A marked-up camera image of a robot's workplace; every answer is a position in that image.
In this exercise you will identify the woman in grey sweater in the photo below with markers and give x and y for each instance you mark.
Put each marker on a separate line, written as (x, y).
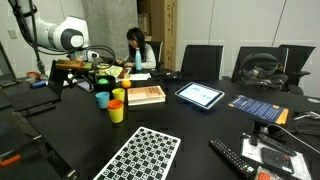
(136, 42)

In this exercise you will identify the black laptop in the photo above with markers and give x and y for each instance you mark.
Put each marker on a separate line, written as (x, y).
(33, 97)

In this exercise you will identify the large yellow cup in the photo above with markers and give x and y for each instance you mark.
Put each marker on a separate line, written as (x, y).
(116, 115)

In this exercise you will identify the green ball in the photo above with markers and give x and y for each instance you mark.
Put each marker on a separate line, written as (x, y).
(103, 81)

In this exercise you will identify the orange white book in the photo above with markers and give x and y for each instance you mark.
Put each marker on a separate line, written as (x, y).
(145, 95)

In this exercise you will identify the black office chair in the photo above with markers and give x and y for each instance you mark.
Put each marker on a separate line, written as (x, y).
(202, 62)
(296, 58)
(279, 53)

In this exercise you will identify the tablet with lit screen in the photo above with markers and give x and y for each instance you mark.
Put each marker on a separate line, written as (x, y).
(200, 95)

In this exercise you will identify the black remote control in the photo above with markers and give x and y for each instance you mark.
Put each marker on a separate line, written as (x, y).
(232, 158)

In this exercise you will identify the white paper napkin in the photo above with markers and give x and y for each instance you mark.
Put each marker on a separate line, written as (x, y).
(141, 76)

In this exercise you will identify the blue cup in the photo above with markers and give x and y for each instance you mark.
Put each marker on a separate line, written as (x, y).
(102, 99)

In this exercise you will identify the chips bag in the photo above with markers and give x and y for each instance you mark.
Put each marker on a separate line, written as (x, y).
(115, 71)

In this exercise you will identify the black bowl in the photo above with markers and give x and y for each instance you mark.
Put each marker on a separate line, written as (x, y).
(105, 87)

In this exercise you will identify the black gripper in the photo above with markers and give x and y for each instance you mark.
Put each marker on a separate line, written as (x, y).
(73, 65)

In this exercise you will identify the blue orange booklet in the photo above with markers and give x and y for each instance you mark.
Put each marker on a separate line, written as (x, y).
(266, 111)

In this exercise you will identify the orange fruit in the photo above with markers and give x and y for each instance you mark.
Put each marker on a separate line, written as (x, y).
(126, 83)

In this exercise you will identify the orange cup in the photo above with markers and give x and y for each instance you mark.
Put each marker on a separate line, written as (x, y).
(114, 104)

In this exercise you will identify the checkerboard calibration board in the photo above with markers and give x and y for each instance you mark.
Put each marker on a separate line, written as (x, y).
(146, 155)

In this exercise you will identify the small yellow-green cup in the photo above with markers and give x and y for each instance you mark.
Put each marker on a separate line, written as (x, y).
(119, 93)

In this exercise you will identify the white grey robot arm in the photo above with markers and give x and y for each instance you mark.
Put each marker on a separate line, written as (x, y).
(70, 35)

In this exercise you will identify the teal water bottle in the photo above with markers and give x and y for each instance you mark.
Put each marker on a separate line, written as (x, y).
(138, 63)

